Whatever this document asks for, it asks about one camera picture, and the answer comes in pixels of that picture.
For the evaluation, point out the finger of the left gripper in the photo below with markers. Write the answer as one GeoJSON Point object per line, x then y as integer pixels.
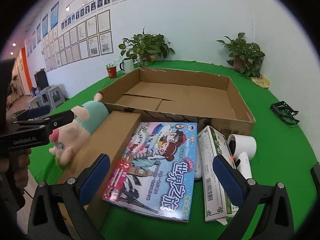
{"type": "Point", "coordinates": [33, 113]}
{"type": "Point", "coordinates": [50, 122]}

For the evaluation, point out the grey plastic stool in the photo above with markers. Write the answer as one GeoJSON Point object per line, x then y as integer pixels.
{"type": "Point", "coordinates": [55, 96]}
{"type": "Point", "coordinates": [34, 102]}

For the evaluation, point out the red paper cup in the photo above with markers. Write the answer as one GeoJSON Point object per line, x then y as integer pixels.
{"type": "Point", "coordinates": [111, 70]}

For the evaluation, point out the person's left hand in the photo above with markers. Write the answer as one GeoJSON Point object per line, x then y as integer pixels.
{"type": "Point", "coordinates": [19, 161]}

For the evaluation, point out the pink pig plush toy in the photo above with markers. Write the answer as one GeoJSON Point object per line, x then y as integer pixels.
{"type": "Point", "coordinates": [69, 139]}

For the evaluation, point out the white handheld fan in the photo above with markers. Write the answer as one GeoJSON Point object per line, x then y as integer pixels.
{"type": "Point", "coordinates": [243, 149]}

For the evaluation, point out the left potted green plant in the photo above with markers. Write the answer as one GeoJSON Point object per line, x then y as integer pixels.
{"type": "Point", "coordinates": [144, 48]}

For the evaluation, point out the potted green plant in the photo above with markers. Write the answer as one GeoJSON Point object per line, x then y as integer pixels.
{"type": "Point", "coordinates": [244, 57]}
{"type": "Point", "coordinates": [144, 48]}

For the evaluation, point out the colourful board game box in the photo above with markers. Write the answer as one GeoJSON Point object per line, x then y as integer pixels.
{"type": "Point", "coordinates": [155, 174]}

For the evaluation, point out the black cabinet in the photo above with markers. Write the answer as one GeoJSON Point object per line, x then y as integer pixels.
{"type": "Point", "coordinates": [41, 79]}

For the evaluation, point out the white enamel mug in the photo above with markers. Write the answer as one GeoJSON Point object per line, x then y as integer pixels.
{"type": "Point", "coordinates": [127, 66]}

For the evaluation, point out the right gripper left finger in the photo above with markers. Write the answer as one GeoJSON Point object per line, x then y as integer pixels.
{"type": "Point", "coordinates": [46, 220]}

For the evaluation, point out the white green carton box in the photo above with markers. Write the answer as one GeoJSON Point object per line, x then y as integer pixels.
{"type": "Point", "coordinates": [217, 206]}

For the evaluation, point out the black plastic bracket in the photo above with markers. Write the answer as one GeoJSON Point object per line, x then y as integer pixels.
{"type": "Point", "coordinates": [285, 113]}

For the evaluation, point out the large open cardboard tray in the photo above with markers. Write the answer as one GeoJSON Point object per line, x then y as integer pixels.
{"type": "Point", "coordinates": [181, 96]}

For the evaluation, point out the right potted green plant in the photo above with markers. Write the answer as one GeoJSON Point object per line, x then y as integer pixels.
{"type": "Point", "coordinates": [244, 57]}

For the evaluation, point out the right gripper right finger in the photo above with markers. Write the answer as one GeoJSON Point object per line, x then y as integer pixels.
{"type": "Point", "coordinates": [276, 219]}

